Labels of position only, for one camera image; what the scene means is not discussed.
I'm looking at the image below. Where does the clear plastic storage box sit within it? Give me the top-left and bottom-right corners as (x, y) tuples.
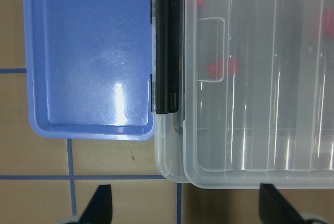
(150, 0), (188, 183)

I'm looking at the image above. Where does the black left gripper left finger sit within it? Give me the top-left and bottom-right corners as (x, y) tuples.
(78, 184), (113, 224)

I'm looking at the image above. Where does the clear plastic box lid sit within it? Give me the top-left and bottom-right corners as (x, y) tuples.
(183, 0), (333, 189)

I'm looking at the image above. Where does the black box latch handle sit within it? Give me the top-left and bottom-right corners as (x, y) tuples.
(151, 0), (180, 114)

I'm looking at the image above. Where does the red block under lid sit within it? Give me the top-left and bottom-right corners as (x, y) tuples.
(323, 7), (334, 39)

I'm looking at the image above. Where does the blue plastic tray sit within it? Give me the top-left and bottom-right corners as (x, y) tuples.
(23, 0), (154, 141)

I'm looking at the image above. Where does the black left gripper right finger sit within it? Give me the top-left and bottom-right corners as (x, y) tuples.
(259, 183), (305, 224)

